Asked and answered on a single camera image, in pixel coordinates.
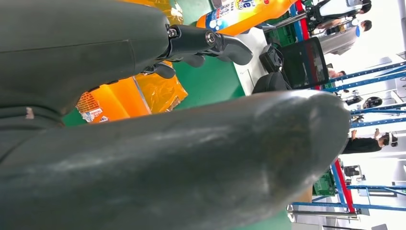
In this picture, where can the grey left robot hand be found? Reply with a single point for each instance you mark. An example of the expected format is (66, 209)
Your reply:
(79, 47)

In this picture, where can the yellow taped sheet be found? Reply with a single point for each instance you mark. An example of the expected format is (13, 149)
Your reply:
(161, 92)

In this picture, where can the white table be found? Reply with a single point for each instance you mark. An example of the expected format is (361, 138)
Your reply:
(250, 41)

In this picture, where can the black zip case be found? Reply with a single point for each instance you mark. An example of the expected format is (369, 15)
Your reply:
(269, 83)

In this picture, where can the black screen device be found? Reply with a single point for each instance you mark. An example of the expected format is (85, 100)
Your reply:
(304, 63)

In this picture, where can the person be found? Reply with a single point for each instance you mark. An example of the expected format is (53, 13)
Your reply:
(339, 39)
(361, 146)

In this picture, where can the green crate stack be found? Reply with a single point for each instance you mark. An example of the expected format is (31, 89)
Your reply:
(323, 184)

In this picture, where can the blue metal rack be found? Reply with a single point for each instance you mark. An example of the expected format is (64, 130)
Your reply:
(368, 79)

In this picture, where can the red metal post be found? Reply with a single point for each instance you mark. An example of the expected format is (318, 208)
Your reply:
(344, 187)

